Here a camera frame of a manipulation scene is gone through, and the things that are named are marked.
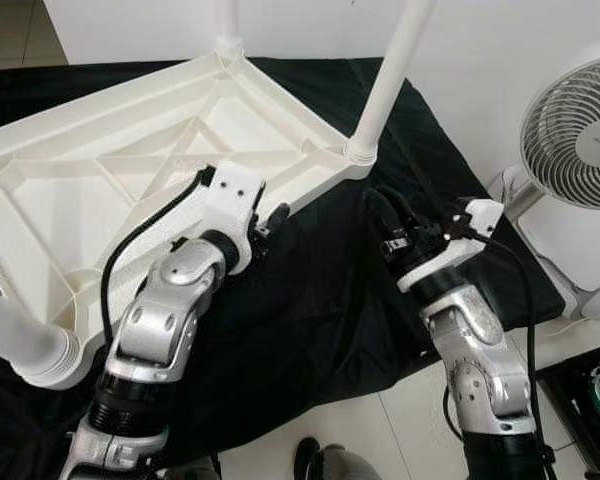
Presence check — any black tablecloth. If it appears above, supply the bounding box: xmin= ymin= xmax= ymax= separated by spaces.
xmin=0 ymin=57 xmax=567 ymax=480

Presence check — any black metal furniture frame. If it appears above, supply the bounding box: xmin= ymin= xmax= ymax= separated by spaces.
xmin=535 ymin=348 xmax=600 ymax=477

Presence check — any grey right robot foot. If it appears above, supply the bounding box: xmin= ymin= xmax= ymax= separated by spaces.
xmin=295 ymin=437 xmax=383 ymax=480

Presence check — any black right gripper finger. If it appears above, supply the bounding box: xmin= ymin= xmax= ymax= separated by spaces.
xmin=365 ymin=188 xmax=402 ymax=243
xmin=385 ymin=187 xmax=423 ymax=233

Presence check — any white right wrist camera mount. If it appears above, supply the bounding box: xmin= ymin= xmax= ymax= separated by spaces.
xmin=397 ymin=198 xmax=506 ymax=294

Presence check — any white plastic table top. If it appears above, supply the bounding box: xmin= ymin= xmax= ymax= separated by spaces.
xmin=0 ymin=52 xmax=377 ymax=339

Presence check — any grey left robot foot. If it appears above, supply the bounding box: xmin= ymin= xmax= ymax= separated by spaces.
xmin=165 ymin=460 xmax=223 ymax=480

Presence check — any grey robot foot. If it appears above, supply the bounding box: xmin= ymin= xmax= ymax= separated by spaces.
xmin=295 ymin=437 xmax=383 ymax=480
xmin=165 ymin=460 xmax=223 ymax=480

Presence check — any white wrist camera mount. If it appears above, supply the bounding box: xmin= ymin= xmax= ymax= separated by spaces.
xmin=201 ymin=165 xmax=267 ymax=274
xmin=397 ymin=198 xmax=506 ymax=294

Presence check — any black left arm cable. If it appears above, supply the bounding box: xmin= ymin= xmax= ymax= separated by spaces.
xmin=100 ymin=167 xmax=217 ymax=346

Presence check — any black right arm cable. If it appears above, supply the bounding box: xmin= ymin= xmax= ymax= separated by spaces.
xmin=473 ymin=230 xmax=543 ymax=466

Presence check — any white floor fan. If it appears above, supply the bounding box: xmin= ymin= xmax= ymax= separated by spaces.
xmin=490 ymin=40 xmax=600 ymax=321

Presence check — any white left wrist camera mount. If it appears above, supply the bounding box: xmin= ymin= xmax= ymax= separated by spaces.
xmin=201 ymin=165 xmax=267 ymax=274

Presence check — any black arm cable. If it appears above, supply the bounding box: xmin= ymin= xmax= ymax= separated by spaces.
xmin=473 ymin=230 xmax=543 ymax=466
xmin=100 ymin=167 xmax=217 ymax=346

